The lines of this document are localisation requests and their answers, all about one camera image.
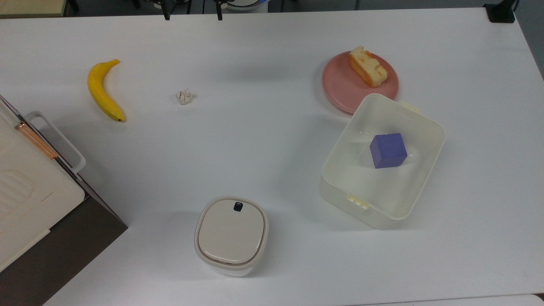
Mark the white and brown appliance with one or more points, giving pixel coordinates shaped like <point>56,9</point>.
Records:
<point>63,255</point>

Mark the white plastic storage box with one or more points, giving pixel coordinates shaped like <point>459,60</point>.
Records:
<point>340,187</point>

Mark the small white lidded bin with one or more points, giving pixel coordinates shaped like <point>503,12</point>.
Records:
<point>231,231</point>

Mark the purple cube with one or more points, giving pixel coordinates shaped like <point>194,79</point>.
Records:
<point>387,151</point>

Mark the slice of cake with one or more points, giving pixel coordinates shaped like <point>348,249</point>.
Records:
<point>367,68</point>

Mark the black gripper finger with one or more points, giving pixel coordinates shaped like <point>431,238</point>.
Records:
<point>219,10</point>
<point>166,10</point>

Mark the small crumpled white ball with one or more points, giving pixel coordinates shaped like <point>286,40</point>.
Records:
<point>185,97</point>

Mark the pink plate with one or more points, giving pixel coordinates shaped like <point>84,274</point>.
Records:
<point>340,85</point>

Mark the wooden desk top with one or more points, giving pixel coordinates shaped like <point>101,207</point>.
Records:
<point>29,8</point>

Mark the cream cabinet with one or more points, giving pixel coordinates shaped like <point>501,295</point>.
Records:
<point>25,191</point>

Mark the black table clamp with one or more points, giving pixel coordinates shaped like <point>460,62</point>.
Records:
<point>501,15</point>

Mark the yellow banana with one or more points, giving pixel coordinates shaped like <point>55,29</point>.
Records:
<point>100,93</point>

